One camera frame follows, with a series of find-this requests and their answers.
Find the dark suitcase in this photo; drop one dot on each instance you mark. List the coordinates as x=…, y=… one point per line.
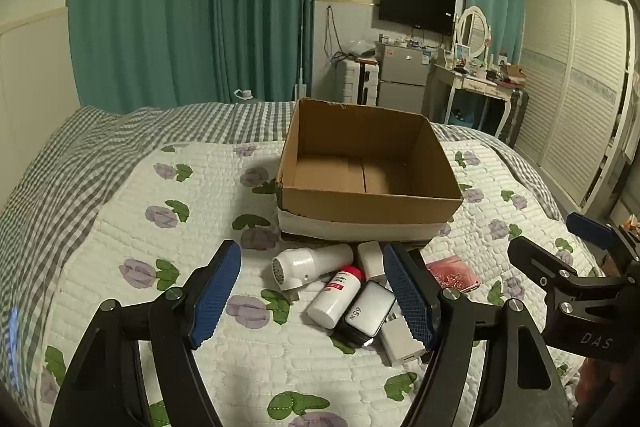
x=517, y=112

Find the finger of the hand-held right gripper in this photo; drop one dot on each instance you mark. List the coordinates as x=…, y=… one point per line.
x=590, y=228
x=537, y=259

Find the wide teal curtain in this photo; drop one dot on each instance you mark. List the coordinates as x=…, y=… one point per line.
x=145, y=7

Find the silver mini fridge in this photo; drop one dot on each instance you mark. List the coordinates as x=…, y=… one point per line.
x=402, y=77

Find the white pole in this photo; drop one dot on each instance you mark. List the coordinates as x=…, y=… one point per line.
x=301, y=57

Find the brown cardboard box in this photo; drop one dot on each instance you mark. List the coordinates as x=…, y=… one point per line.
x=350, y=213

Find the oval white vanity mirror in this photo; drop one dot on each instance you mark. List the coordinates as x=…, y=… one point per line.
x=472, y=29

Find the white louvred wardrobe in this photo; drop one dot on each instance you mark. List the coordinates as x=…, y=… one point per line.
x=575, y=82

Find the white floral quilt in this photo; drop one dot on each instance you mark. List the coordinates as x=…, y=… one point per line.
x=250, y=372

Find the clear plastic bag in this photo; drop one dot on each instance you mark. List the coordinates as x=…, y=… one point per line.
x=361, y=48

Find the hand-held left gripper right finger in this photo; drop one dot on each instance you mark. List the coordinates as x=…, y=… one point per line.
x=407, y=292

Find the pink patterned box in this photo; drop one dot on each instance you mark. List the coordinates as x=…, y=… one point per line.
x=452, y=276

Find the white vanity table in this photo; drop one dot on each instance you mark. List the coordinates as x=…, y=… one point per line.
x=470, y=82

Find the black and white power adapter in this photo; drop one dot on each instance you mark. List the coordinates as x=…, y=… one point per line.
x=367, y=304

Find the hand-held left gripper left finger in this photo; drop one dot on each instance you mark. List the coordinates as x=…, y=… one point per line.
x=215, y=292

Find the brown carton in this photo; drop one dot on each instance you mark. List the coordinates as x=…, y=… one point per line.
x=515, y=72

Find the row of small containers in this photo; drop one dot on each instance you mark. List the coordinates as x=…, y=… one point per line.
x=405, y=43

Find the white suitcase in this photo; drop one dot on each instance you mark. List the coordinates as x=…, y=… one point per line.
x=360, y=82

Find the white plug charger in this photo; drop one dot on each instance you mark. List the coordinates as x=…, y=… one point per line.
x=400, y=342

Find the black wall television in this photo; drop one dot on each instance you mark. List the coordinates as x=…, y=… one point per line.
x=415, y=4

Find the white mini hair dryer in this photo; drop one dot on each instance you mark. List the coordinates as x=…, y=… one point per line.
x=310, y=263

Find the narrow teal curtain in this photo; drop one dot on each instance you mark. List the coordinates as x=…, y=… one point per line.
x=265, y=7

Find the white bottle with red cap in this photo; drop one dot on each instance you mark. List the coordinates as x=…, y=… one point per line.
x=332, y=302

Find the white cube charger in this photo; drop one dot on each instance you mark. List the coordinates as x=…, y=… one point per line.
x=370, y=259

